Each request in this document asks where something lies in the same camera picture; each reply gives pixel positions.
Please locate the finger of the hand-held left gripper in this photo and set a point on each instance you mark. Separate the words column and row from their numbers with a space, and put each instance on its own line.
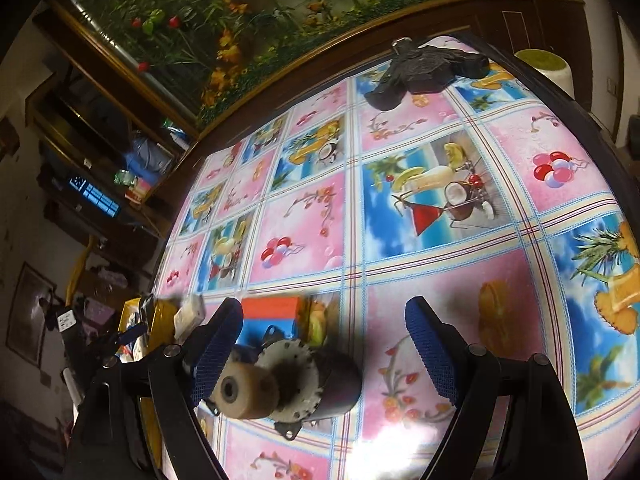
column 131, row 334

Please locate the dark object with white label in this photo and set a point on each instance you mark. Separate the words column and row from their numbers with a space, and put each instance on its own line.
column 65, row 319

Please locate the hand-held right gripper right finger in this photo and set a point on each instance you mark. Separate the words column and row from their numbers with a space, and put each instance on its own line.
column 430, row 350

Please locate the flower wall poster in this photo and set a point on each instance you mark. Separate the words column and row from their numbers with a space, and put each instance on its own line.
column 250, row 20

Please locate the white cylindrical bin green top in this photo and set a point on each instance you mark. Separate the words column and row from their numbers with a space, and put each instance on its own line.
column 542, row 67

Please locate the electric motor with cream wheel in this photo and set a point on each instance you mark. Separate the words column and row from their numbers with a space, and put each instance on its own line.
column 295, row 375

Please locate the purple cloth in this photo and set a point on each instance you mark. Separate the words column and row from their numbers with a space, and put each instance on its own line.
column 97, row 311

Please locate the green packet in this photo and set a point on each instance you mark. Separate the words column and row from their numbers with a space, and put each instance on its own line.
column 123, row 177

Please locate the wooden shelf unit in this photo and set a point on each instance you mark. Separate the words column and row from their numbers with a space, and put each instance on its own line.
column 75, row 125

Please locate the wooden cabinet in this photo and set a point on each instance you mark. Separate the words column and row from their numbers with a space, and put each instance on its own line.
column 525, row 20

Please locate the framed picture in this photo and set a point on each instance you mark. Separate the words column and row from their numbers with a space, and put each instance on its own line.
column 30, row 315

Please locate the yellow box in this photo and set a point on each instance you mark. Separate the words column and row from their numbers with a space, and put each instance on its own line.
column 160, row 317

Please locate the blue plastic bag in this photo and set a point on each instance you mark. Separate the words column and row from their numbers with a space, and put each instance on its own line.
column 150, row 157

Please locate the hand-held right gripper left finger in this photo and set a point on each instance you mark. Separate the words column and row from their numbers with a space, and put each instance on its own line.
column 215, row 355

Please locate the yellow pole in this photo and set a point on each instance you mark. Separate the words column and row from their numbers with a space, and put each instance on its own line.
column 80, row 265

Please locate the printed tablecloth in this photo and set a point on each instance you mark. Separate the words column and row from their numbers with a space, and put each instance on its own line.
column 450, row 280

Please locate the black bag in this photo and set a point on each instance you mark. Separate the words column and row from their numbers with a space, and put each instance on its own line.
column 425, row 70

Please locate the device with blue display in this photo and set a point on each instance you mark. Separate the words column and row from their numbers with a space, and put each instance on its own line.
column 95, row 195

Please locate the small white box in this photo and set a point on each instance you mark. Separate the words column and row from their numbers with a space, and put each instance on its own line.
column 190, row 312

